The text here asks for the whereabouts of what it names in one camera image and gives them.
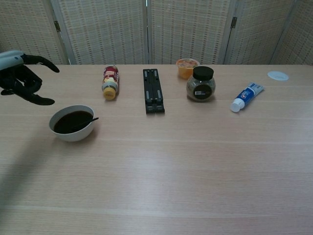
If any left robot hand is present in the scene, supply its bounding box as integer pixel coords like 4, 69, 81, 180
0, 50, 60, 106

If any black plastic spoon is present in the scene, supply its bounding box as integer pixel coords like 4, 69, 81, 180
70, 117, 99, 130

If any white bowl with dark inside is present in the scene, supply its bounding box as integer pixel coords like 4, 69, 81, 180
49, 105, 95, 142

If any drink bottle with yellow cap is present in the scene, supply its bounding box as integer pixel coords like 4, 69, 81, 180
101, 65, 120, 101

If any woven folding screen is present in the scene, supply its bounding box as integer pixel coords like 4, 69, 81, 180
0, 0, 313, 71

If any black folding stand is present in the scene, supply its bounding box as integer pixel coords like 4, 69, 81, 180
142, 69, 165, 116

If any orange jelly cup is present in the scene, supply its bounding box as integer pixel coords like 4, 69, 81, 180
176, 58, 201, 80

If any glass jar with black lid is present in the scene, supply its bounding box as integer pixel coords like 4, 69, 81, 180
187, 66, 216, 101

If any blue white toothpaste tube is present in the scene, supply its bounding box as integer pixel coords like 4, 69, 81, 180
230, 82, 265, 113

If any white round table grommet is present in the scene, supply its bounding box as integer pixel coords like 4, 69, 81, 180
267, 70, 290, 82

